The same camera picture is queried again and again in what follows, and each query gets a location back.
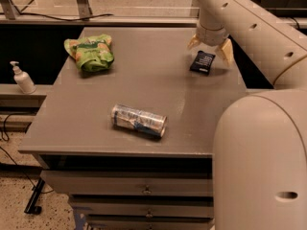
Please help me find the green chip bag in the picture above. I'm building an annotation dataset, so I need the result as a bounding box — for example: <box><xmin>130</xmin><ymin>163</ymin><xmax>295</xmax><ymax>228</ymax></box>
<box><xmin>64</xmin><ymin>34</ymin><xmax>114</xmax><ymax>73</ymax></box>

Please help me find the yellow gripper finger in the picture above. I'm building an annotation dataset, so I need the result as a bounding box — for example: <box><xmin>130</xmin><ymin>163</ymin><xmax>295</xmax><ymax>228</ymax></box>
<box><xmin>215</xmin><ymin>38</ymin><xmax>234</xmax><ymax>66</ymax></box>
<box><xmin>187</xmin><ymin>34</ymin><xmax>201</xmax><ymax>50</ymax></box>

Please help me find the black metal floor bracket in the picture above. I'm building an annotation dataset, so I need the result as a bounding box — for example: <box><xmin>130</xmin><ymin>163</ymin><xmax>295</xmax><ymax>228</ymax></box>
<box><xmin>24</xmin><ymin>178</ymin><xmax>45</xmax><ymax>215</ymax></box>

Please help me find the silver redbull can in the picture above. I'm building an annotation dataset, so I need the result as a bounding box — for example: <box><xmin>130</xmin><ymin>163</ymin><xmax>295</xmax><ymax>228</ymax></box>
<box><xmin>111</xmin><ymin>104</ymin><xmax>167</xmax><ymax>138</ymax></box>

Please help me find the grey drawer cabinet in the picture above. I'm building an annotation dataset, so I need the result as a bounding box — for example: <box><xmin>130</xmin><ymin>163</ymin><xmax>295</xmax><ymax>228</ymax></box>
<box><xmin>20</xmin><ymin>28</ymin><xmax>246</xmax><ymax>230</ymax></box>

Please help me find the white pump bottle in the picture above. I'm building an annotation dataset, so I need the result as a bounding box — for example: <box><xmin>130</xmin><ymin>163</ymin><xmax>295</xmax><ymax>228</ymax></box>
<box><xmin>10</xmin><ymin>61</ymin><xmax>36</xmax><ymax>94</ymax></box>

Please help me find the dark blue rxbar wrapper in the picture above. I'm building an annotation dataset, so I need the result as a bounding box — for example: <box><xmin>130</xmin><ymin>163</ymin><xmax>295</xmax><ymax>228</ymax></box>
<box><xmin>190</xmin><ymin>51</ymin><xmax>215</xmax><ymax>75</ymax></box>

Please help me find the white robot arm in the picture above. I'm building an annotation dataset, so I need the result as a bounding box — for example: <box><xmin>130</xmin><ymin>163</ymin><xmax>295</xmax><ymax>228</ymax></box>
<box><xmin>197</xmin><ymin>0</ymin><xmax>307</xmax><ymax>230</ymax></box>

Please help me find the black floor cable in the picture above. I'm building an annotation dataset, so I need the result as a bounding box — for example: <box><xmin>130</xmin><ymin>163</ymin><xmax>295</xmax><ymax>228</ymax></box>
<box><xmin>0</xmin><ymin>112</ymin><xmax>55</xmax><ymax>195</ymax></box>

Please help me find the black cable on ledge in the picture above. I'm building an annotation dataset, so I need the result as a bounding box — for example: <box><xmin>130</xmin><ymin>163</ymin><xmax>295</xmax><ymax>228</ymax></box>
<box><xmin>0</xmin><ymin>11</ymin><xmax>114</xmax><ymax>22</ymax></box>

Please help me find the grey metal rail frame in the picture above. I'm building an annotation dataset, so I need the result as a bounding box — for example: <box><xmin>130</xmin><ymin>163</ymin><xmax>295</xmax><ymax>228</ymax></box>
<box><xmin>0</xmin><ymin>0</ymin><xmax>199</xmax><ymax>25</ymax></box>

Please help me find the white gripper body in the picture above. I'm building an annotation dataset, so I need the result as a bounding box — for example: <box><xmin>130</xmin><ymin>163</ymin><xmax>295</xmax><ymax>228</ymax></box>
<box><xmin>196</xmin><ymin>25</ymin><xmax>228</xmax><ymax>46</ymax></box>

